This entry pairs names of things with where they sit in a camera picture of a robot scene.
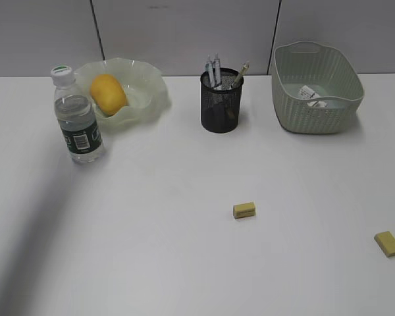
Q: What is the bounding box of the grey and white pen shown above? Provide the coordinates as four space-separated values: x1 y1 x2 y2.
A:
213 53 222 90

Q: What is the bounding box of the blue and white pen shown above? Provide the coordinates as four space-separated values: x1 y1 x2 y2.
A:
205 55 215 88

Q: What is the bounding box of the beige and white pen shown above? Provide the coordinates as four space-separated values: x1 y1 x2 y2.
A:
230 61 250 89

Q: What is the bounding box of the pale green woven basket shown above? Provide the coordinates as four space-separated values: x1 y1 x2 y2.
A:
271 41 365 134

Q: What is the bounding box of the yellow mango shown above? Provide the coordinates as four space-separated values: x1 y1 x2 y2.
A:
90 74 128 116

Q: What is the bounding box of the clear water bottle green label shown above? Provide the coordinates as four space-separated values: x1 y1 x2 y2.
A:
51 65 105 163

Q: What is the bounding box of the yellow eraser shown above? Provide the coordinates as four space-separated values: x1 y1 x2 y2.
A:
374 231 395 257
232 202 255 219
225 107 236 120

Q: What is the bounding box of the white waste paper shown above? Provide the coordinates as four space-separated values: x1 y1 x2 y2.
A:
298 86 327 108

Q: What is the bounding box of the black mesh pen holder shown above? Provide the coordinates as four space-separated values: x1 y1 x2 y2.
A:
200 67 244 134

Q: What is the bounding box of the translucent green wavy plate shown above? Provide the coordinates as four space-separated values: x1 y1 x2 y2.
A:
74 57 171 132

